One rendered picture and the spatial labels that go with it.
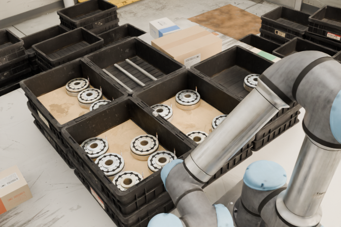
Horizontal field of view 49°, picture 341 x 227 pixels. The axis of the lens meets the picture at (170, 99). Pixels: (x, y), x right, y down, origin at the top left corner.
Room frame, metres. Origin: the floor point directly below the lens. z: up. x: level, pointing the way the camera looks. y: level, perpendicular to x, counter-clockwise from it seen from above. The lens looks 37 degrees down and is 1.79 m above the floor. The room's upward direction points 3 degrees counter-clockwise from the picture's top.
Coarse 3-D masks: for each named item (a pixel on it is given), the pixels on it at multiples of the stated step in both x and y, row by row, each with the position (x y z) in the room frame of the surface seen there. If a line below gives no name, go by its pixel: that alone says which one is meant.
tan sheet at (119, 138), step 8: (128, 120) 1.16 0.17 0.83; (112, 128) 1.12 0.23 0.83; (120, 128) 1.12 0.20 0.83; (128, 128) 1.11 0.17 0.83; (136, 128) 1.11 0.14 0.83; (96, 136) 1.08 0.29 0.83; (104, 136) 1.07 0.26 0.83; (112, 136) 1.07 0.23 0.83; (120, 136) 1.07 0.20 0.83; (128, 136) 1.07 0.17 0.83; (136, 136) 1.06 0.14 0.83; (112, 144) 1.03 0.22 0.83; (120, 144) 1.02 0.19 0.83; (128, 144) 1.02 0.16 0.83; (112, 152) 0.99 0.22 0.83; (120, 152) 0.99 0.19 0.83; (128, 152) 0.98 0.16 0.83; (128, 160) 0.94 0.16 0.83; (136, 160) 0.94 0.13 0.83; (128, 168) 0.90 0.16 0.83; (136, 168) 0.90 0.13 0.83; (144, 168) 0.90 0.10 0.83; (144, 176) 0.86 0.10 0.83
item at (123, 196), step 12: (108, 108) 1.12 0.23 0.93; (144, 108) 1.10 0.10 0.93; (84, 120) 1.06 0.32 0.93; (156, 120) 1.03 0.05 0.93; (72, 144) 0.94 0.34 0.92; (192, 144) 0.90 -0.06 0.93; (84, 156) 0.87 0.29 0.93; (180, 156) 0.85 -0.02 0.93; (96, 168) 0.82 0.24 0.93; (144, 180) 0.76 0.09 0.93; (156, 180) 0.77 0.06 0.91; (120, 192) 0.72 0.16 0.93; (132, 192) 0.72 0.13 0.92
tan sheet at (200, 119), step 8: (168, 104) 1.25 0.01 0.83; (200, 104) 1.24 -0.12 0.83; (208, 104) 1.24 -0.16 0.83; (176, 112) 1.19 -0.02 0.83; (184, 112) 1.19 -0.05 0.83; (192, 112) 1.19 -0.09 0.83; (200, 112) 1.19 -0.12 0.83; (208, 112) 1.18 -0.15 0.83; (216, 112) 1.18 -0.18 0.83; (176, 120) 1.15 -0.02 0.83; (184, 120) 1.14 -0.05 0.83; (192, 120) 1.14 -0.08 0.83; (200, 120) 1.14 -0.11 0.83; (208, 120) 1.14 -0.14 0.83; (184, 128) 1.10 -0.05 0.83; (192, 128) 1.09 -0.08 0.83; (200, 128) 1.09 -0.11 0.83; (208, 128) 1.09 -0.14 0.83
